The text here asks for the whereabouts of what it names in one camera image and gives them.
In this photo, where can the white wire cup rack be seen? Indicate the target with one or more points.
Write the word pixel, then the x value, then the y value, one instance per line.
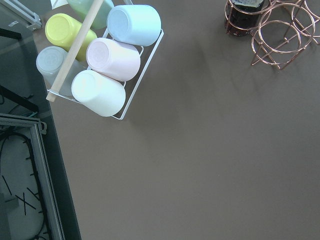
pixel 53 92

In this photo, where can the white cup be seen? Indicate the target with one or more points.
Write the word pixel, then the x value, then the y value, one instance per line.
pixel 101 94

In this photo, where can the yellow cup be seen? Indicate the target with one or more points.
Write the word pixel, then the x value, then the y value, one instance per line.
pixel 61 30

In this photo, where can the copper wire bottle rack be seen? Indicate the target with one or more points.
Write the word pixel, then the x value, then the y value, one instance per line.
pixel 284 29

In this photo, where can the grey blue cup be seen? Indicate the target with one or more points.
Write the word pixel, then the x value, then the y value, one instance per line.
pixel 49 62

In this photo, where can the mint green cup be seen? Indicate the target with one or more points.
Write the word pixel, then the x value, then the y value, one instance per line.
pixel 82 7

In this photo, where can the light blue cup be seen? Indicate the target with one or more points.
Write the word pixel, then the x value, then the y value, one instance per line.
pixel 134 24

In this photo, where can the pink cup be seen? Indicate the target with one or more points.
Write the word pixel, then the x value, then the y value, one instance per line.
pixel 117 60

